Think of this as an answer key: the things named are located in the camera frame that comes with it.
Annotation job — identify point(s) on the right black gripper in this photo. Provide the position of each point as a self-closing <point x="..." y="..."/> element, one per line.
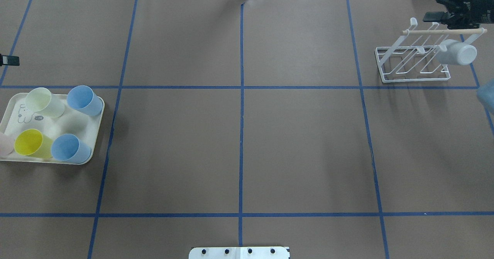
<point x="475" y="5"/>

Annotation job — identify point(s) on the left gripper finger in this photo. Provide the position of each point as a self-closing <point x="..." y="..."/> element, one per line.
<point x="6" y="60"/>

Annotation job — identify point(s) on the pale green plastic cup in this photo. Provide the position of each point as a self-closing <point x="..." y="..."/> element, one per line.
<point x="43" y="102"/>

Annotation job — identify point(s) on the white ikea cup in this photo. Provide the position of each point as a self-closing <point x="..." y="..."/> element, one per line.
<point x="453" y="52"/>

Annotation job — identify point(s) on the blue cup far corner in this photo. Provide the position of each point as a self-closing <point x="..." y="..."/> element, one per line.
<point x="83" y="99"/>

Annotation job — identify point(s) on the pink plastic cup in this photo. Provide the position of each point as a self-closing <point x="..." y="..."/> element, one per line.
<point x="6" y="144"/>

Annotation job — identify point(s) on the yellow plastic cup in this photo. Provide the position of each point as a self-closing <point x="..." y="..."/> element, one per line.
<point x="33" y="143"/>

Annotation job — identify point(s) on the blue cup near base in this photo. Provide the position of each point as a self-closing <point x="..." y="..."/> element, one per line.
<point x="69" y="148"/>

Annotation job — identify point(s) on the cream plastic tray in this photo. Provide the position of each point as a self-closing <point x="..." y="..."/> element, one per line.
<point x="17" y="118"/>

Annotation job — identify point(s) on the white wire cup rack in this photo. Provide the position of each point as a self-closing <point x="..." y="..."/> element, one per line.
<point x="411" y="58"/>

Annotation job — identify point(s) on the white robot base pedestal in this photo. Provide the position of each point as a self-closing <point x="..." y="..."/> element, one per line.
<point x="252" y="252"/>

